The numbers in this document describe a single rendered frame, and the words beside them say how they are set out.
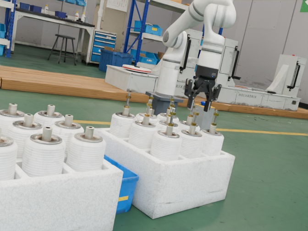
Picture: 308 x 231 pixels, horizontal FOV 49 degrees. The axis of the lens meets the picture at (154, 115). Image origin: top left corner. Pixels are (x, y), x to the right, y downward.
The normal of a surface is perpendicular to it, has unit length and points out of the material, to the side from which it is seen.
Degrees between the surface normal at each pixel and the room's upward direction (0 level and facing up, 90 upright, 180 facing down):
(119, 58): 92
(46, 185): 90
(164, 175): 90
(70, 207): 90
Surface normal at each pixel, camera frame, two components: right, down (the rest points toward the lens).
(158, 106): -0.26, 0.13
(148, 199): -0.72, -0.01
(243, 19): -0.84, -0.07
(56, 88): 0.50, 0.25
